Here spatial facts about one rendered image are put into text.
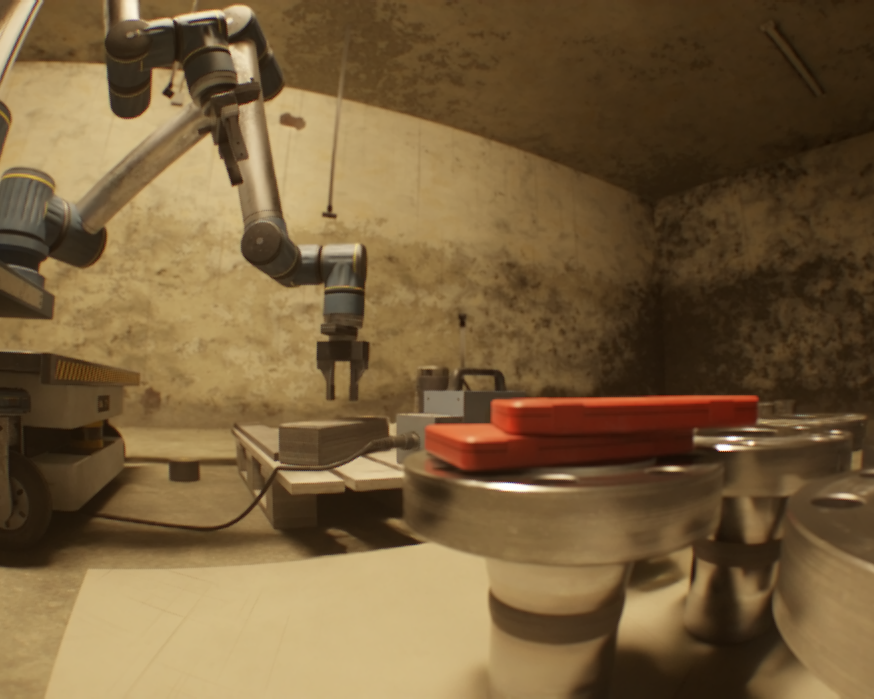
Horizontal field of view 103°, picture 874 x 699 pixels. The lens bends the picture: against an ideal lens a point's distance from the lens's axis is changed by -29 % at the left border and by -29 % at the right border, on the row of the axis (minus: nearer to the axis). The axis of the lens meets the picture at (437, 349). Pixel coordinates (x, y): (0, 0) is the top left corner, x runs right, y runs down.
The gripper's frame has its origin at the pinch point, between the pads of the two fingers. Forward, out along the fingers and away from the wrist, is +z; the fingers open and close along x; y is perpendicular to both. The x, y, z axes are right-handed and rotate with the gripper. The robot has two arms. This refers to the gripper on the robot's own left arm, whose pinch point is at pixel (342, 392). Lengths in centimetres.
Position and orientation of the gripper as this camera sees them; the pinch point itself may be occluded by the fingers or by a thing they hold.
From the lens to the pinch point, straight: 124.6
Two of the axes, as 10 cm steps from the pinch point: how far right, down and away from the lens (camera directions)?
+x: -9.7, 0.1, 2.3
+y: 2.3, 0.9, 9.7
